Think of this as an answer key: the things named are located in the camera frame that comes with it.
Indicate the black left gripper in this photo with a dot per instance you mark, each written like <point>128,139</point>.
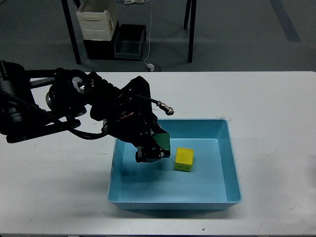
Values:
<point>130,118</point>

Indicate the green cube block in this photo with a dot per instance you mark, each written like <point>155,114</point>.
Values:
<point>163,140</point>

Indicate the yellow cube block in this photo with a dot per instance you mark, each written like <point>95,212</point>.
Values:
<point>184,159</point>

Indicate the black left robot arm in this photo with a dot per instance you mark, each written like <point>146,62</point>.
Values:
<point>36,103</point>

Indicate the black box under crate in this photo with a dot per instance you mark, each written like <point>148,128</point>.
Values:
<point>100,49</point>

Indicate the light blue plastic tray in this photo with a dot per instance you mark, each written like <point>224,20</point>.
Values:
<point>212,183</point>

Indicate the white power adapter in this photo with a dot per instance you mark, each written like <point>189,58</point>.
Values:
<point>151,67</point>

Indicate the grey plastic bin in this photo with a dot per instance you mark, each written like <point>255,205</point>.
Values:
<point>129,42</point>

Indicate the cream plastic crate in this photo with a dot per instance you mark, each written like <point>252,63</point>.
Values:
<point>97,19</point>

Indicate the black table leg right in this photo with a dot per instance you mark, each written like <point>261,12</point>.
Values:
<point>189,21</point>

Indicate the black table leg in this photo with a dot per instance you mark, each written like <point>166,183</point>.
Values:
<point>71,31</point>
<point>189,21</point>

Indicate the black table leg left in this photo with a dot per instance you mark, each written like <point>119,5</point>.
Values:
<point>71,31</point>

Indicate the white cable coil floor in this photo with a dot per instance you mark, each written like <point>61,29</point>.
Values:
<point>130,2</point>

